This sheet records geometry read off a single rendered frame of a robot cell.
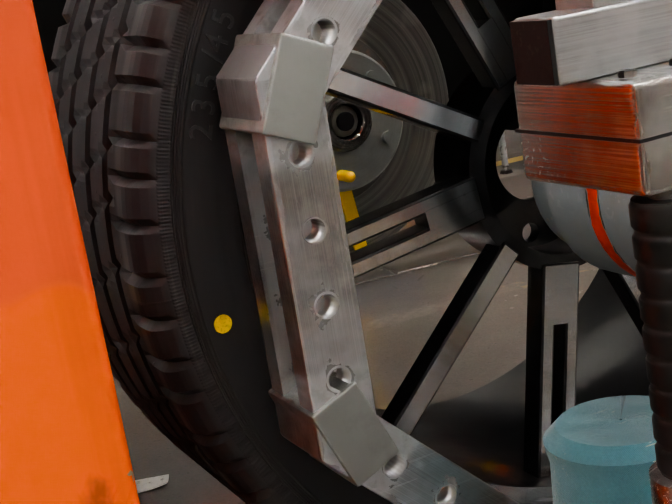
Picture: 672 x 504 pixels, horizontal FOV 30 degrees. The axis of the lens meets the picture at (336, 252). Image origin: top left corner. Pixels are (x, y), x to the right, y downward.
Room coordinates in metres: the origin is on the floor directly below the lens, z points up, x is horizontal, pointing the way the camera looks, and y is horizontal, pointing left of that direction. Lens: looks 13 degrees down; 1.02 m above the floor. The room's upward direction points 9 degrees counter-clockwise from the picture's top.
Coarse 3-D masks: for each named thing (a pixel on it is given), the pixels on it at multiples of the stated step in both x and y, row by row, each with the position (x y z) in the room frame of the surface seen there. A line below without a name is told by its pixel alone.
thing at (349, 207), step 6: (342, 192) 1.35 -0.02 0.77; (348, 192) 1.35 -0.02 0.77; (342, 198) 1.35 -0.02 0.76; (348, 198) 1.35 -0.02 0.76; (342, 204) 1.35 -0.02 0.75; (348, 204) 1.35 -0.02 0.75; (354, 204) 1.36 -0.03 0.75; (348, 210) 1.35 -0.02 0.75; (354, 210) 1.36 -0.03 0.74; (348, 216) 1.35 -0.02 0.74; (354, 216) 1.36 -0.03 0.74; (354, 246) 1.35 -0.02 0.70; (360, 246) 1.36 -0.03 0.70
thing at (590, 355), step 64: (448, 0) 0.86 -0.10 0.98; (512, 64) 0.87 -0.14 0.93; (448, 128) 0.85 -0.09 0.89; (448, 192) 0.85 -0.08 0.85; (384, 256) 0.82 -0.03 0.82; (512, 256) 0.87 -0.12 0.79; (576, 256) 0.89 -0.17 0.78; (448, 320) 0.85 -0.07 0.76; (576, 320) 0.89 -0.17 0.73; (640, 320) 0.92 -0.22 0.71; (512, 384) 1.08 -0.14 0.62; (576, 384) 1.03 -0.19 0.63; (640, 384) 0.98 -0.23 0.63; (448, 448) 0.93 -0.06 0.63; (512, 448) 0.94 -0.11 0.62
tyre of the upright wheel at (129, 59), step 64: (128, 0) 0.80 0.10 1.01; (192, 0) 0.76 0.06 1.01; (256, 0) 0.78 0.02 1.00; (64, 64) 0.91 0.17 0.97; (128, 64) 0.76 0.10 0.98; (192, 64) 0.75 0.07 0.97; (64, 128) 0.88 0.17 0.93; (128, 128) 0.75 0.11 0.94; (192, 128) 0.75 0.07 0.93; (128, 192) 0.75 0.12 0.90; (192, 192) 0.75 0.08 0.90; (128, 256) 0.75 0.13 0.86; (192, 256) 0.74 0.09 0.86; (128, 320) 0.79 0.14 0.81; (192, 320) 0.74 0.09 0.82; (256, 320) 0.76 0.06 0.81; (128, 384) 0.89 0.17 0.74; (192, 384) 0.74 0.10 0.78; (256, 384) 0.75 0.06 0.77; (192, 448) 0.81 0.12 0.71; (256, 448) 0.75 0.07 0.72
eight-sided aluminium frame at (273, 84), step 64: (320, 0) 0.70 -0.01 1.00; (256, 64) 0.69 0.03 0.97; (320, 64) 0.69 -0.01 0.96; (256, 128) 0.68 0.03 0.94; (320, 128) 0.69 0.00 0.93; (256, 192) 0.72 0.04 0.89; (320, 192) 0.69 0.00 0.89; (256, 256) 0.72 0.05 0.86; (320, 256) 0.69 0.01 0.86; (320, 320) 0.69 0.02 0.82; (320, 384) 0.68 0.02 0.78; (320, 448) 0.68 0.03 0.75; (384, 448) 0.69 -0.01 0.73
